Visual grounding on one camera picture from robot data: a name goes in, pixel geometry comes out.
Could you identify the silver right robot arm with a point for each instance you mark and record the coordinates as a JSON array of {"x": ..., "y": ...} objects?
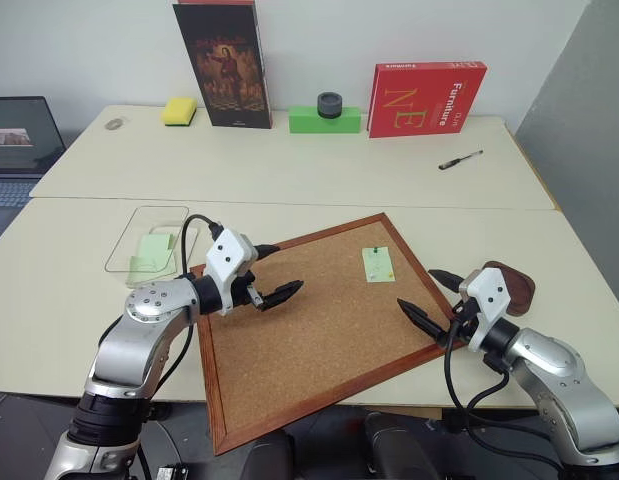
[{"x": 579, "y": 400}]

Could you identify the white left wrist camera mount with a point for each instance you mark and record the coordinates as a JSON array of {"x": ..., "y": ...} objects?
[{"x": 226, "y": 260}]

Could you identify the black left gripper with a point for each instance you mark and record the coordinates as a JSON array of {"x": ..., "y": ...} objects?
[{"x": 244, "y": 290}]

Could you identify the small dark rounded shape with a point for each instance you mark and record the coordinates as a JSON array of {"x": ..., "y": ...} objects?
[{"x": 271, "y": 457}]

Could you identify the grey laptop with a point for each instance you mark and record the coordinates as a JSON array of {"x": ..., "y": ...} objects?
[{"x": 19, "y": 135}]

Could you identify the small clear round object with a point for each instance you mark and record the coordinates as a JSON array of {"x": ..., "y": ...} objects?
[{"x": 116, "y": 123}]

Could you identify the clear plastic tray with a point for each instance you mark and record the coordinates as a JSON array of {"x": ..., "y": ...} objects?
[{"x": 139, "y": 220}]

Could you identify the yellow sponge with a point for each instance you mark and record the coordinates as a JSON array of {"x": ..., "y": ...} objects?
[{"x": 178, "y": 110}]

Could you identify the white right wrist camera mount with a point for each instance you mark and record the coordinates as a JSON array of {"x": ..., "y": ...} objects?
[{"x": 491, "y": 295}]

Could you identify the green sticky note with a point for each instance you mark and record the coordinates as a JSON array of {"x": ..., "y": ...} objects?
[{"x": 379, "y": 270}]

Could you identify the brown wooden dish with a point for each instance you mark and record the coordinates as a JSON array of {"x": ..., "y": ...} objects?
[{"x": 521, "y": 292}]

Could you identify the wood-framed cork board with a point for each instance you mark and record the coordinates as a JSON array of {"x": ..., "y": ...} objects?
[{"x": 314, "y": 340}]

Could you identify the light green paper note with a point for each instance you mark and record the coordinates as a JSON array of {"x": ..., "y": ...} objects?
[
  {"x": 139, "y": 275},
  {"x": 156, "y": 250}
]

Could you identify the grey partition panel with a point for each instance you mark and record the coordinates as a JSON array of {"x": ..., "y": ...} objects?
[{"x": 589, "y": 150}]

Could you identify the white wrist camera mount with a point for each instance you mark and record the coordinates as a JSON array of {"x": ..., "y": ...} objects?
[
  {"x": 226, "y": 260},
  {"x": 491, "y": 295}
]

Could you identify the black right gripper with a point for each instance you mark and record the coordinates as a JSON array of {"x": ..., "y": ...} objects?
[{"x": 464, "y": 320}]

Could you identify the tall dark book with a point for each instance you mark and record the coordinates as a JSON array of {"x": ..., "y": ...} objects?
[{"x": 224, "y": 65}]

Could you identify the red furniture book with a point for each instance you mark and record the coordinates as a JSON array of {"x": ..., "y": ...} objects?
[{"x": 414, "y": 105}]

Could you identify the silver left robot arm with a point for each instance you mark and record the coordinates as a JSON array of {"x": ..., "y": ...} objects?
[{"x": 139, "y": 345}]

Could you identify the black pen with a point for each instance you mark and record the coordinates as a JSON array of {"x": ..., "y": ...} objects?
[{"x": 461, "y": 160}]

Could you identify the large dark rounded shape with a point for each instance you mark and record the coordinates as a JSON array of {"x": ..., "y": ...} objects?
[{"x": 399, "y": 450}]

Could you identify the black round cap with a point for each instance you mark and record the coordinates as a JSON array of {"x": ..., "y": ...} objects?
[{"x": 330, "y": 105}]

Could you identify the green rectangular box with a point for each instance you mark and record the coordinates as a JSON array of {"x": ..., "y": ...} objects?
[{"x": 309, "y": 122}]

